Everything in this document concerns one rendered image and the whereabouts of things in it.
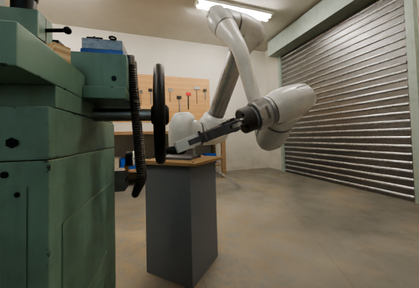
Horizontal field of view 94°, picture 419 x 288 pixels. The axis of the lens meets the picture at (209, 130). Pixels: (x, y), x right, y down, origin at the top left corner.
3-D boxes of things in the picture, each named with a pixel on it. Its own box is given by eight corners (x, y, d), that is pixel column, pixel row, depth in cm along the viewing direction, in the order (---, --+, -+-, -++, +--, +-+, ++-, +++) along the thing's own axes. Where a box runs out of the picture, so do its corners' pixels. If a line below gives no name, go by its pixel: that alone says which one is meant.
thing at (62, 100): (55, 107, 34) (55, 85, 34) (-105, 106, 30) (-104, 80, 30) (113, 123, 73) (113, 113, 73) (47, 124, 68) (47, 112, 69)
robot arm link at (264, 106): (271, 93, 54) (253, 100, 52) (282, 123, 54) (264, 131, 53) (255, 99, 63) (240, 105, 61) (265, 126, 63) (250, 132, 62)
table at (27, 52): (96, 68, 27) (96, 26, 27) (-230, 52, 20) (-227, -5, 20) (142, 116, 86) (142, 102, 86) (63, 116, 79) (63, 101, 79)
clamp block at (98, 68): (126, 88, 50) (126, 53, 50) (65, 86, 46) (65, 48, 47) (134, 99, 64) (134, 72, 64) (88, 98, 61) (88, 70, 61)
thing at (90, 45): (123, 55, 51) (123, 34, 51) (75, 52, 48) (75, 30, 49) (131, 72, 64) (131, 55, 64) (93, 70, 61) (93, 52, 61)
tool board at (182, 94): (210, 121, 405) (209, 78, 407) (102, 121, 341) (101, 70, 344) (209, 121, 409) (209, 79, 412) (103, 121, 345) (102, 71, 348)
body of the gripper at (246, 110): (242, 107, 61) (215, 117, 59) (254, 102, 53) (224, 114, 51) (250, 129, 61) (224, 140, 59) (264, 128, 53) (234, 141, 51)
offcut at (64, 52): (53, 60, 39) (53, 41, 39) (43, 63, 40) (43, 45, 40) (70, 65, 42) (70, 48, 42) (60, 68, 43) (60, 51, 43)
